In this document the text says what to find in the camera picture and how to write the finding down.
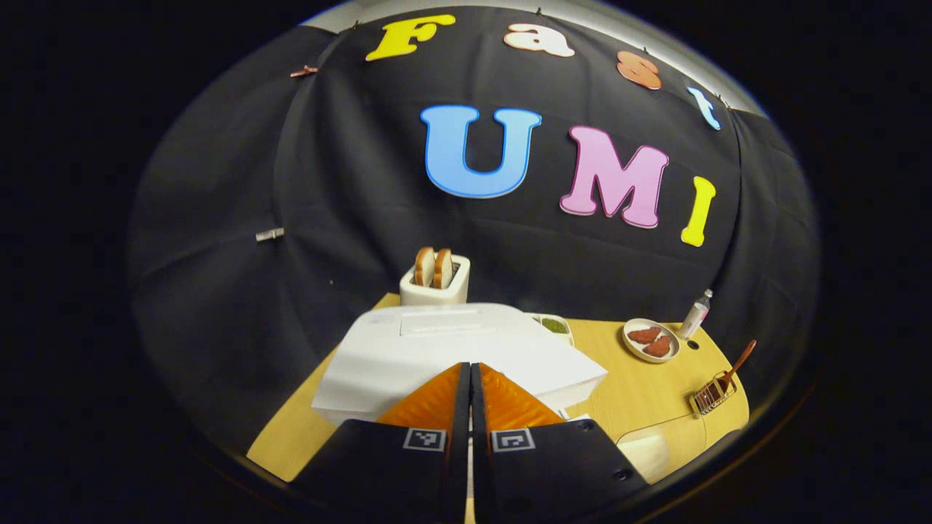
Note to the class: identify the white toaster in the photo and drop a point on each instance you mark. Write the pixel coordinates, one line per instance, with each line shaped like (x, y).
(437, 295)

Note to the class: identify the small clear pink-label bottle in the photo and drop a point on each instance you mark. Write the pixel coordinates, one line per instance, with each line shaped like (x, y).
(694, 318)

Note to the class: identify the toast bread slice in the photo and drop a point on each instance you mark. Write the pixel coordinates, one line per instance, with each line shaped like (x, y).
(443, 268)
(424, 266)

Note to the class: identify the clear tray of white rice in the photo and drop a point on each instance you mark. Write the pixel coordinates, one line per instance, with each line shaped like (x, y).
(655, 458)

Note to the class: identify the pink cloth clip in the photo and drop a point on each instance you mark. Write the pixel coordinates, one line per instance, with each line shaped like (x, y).
(304, 70)

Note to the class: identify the white rice cooker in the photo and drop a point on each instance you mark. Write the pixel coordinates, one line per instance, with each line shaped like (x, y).
(437, 349)

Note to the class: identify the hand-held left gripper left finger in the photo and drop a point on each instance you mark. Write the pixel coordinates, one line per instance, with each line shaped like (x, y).
(460, 437)

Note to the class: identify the silver cloth clip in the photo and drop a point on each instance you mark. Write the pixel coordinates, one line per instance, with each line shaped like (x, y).
(269, 234)

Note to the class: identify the white oval plate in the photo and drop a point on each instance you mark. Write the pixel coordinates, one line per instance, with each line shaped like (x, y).
(633, 351)

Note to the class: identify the white divided bean dish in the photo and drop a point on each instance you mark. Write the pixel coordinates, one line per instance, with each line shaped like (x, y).
(555, 325)

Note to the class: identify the red meat piece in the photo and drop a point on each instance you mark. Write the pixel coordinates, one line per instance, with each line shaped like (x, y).
(659, 347)
(644, 335)

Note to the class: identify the brown wooden spoon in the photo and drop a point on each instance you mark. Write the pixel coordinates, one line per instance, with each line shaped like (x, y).
(739, 364)

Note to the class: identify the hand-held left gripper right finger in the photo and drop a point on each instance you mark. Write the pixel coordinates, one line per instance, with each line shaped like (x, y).
(480, 437)

